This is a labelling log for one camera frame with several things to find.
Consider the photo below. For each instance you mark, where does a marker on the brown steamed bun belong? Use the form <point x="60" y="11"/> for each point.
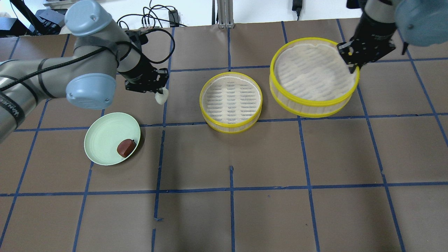
<point x="126" y="147"/>

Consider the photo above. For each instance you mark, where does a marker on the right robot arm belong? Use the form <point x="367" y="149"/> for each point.
<point x="422" y="23"/>

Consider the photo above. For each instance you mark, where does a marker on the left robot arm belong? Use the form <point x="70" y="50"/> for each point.
<point x="86" y="79"/>

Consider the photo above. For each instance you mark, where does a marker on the yellow steamer layer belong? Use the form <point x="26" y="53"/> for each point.
<point x="231" y="102"/>
<point x="309" y="78"/>

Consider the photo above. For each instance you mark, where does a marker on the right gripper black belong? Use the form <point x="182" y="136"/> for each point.
<point x="375" y="32"/>

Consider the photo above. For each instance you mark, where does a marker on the white steamed bun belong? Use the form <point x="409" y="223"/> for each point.
<point x="161" y="95"/>

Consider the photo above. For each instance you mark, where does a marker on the black power adapter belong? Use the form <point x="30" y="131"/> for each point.
<point x="174" y="19"/>

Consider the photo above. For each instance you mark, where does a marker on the black camera stand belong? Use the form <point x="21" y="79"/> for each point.
<point x="45" y="22"/>

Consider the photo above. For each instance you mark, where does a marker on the light green plate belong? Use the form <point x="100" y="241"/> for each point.
<point x="104" y="135"/>

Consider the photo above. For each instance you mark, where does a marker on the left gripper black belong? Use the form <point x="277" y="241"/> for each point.
<point x="139" y="71"/>

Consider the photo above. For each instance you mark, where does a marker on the aluminium frame post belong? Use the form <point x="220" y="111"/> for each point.
<point x="222" y="14"/>

